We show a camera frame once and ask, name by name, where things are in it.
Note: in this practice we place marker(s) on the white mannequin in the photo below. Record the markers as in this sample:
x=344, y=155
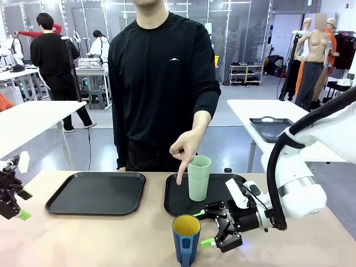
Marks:
x=306, y=26

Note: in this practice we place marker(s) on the person's left hand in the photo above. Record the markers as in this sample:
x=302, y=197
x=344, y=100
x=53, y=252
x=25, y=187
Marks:
x=186, y=147

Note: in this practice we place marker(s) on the person's right forearm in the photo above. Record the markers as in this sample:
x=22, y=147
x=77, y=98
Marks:
x=121, y=150

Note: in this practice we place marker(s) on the black bag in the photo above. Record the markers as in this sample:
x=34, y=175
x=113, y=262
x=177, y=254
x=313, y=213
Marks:
x=275, y=65

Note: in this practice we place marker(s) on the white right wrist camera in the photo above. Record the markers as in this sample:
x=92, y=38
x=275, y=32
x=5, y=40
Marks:
x=236, y=194

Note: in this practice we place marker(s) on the rack of black clothes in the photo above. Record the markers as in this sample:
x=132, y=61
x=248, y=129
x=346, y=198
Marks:
x=345, y=50

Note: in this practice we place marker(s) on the background person black top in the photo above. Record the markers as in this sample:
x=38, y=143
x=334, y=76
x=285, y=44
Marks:
x=53, y=55

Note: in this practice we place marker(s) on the yellow bin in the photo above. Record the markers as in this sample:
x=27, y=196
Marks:
x=216, y=61

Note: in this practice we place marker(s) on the black cart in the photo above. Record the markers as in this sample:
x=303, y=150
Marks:
x=331, y=89

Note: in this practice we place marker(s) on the orange cloth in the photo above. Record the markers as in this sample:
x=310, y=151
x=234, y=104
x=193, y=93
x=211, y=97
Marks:
x=4, y=101

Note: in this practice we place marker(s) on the person's left forearm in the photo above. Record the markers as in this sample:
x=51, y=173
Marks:
x=201, y=122

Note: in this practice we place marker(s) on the grey step stool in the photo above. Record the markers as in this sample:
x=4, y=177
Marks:
x=97, y=98

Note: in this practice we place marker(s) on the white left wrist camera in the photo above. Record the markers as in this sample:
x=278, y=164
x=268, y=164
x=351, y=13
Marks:
x=24, y=162

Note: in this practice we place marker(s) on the person in black sweater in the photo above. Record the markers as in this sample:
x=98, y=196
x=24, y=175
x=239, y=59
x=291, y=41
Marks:
x=155, y=83

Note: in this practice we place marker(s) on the black tripod pole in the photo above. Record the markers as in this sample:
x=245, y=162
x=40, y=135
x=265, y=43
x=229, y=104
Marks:
x=73, y=72

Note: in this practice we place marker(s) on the bare mannequin grey trousers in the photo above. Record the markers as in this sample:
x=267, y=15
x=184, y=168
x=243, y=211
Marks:
x=317, y=44

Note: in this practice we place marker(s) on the person in white clothes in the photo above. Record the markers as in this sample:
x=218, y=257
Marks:
x=100, y=46

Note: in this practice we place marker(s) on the mannequin in orange clothes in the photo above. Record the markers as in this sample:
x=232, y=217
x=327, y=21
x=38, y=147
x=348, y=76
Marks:
x=332, y=41

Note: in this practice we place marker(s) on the white background desk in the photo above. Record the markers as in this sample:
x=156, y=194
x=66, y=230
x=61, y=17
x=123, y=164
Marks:
x=16, y=75

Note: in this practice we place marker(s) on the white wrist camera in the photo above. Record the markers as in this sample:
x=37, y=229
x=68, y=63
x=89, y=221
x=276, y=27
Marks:
x=236, y=194
x=24, y=162

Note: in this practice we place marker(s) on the light green plastic cup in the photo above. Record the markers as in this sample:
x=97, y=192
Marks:
x=198, y=183

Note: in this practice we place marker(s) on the white shoe rack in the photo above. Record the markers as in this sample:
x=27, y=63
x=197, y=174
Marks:
x=246, y=75

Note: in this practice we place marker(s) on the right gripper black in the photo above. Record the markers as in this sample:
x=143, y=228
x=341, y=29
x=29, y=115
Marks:
x=244, y=219

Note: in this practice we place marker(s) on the white table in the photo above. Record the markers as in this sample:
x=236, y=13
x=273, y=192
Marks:
x=250, y=108
x=33, y=119

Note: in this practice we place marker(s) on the blue cup yellow inside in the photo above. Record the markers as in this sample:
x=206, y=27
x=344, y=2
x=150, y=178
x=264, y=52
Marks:
x=185, y=250

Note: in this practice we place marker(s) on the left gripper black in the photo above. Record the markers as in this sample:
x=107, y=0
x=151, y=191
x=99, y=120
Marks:
x=9, y=194

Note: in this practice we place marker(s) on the small black round cap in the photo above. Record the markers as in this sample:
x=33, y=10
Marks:
x=228, y=170

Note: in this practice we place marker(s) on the black plastic tray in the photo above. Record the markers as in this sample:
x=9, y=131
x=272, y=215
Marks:
x=178, y=200
x=97, y=192

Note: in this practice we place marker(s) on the person in red top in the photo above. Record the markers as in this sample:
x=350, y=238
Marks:
x=27, y=33

